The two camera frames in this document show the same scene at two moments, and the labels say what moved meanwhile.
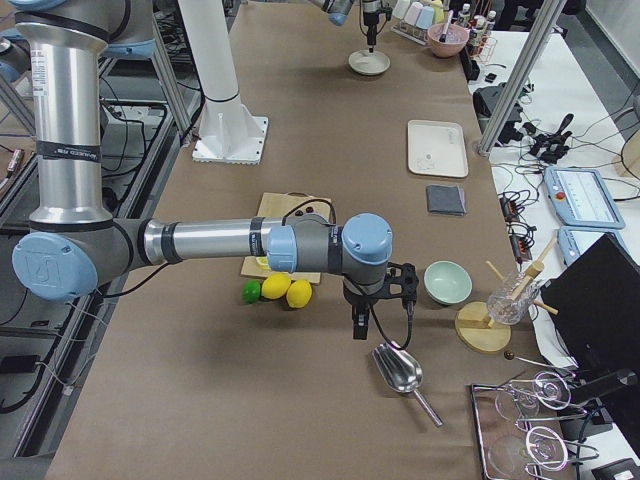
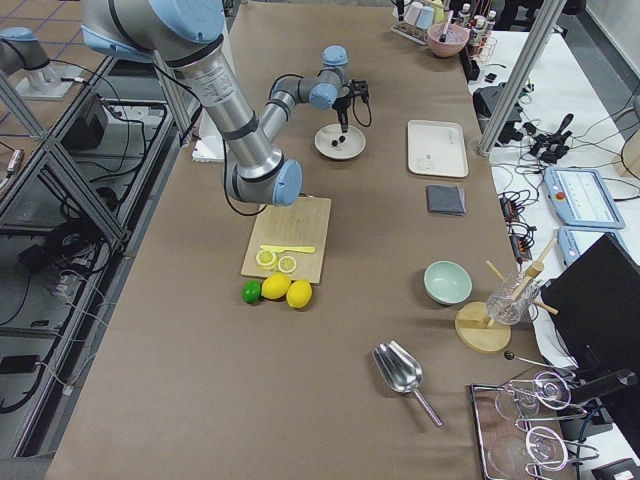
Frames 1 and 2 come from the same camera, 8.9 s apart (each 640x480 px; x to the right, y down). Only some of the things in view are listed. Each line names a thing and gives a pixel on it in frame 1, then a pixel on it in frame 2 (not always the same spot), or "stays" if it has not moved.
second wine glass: (511, 454) stays
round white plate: (369, 63) -> (331, 142)
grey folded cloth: (445, 200) stays
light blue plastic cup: (425, 18) stays
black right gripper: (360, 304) -> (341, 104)
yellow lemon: (275, 285) stays
